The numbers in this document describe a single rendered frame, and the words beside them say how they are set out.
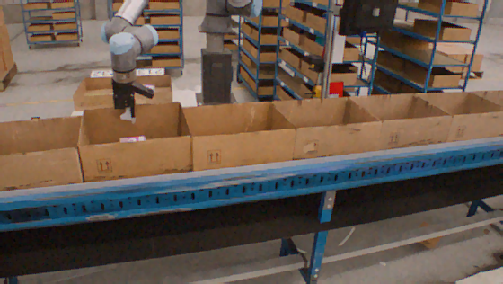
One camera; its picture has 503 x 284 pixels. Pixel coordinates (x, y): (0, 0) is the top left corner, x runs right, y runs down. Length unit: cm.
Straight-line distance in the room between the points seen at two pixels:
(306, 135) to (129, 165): 67
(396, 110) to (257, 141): 89
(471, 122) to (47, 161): 180
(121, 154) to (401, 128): 113
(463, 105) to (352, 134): 95
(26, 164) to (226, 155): 69
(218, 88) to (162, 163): 113
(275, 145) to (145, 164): 48
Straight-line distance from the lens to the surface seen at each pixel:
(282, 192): 149
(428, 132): 184
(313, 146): 152
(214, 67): 241
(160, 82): 279
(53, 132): 167
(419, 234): 237
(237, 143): 140
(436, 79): 348
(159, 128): 167
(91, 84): 284
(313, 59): 241
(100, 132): 166
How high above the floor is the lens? 164
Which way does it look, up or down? 27 degrees down
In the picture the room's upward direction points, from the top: 3 degrees clockwise
